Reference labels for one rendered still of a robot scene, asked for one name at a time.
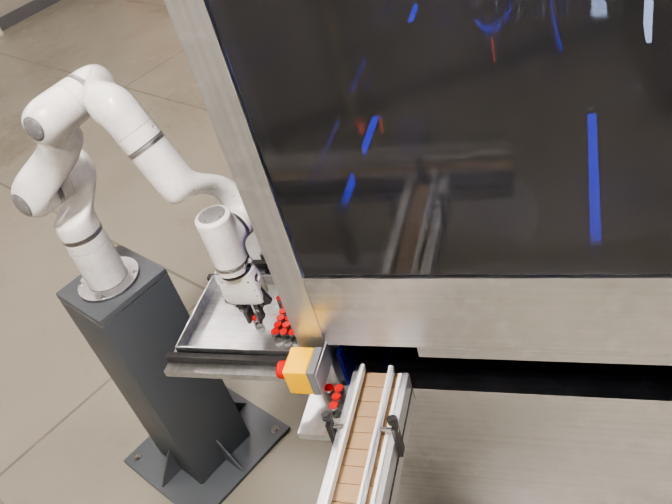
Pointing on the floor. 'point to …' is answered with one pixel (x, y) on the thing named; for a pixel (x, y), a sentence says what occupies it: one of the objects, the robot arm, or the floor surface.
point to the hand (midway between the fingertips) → (254, 314)
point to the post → (247, 167)
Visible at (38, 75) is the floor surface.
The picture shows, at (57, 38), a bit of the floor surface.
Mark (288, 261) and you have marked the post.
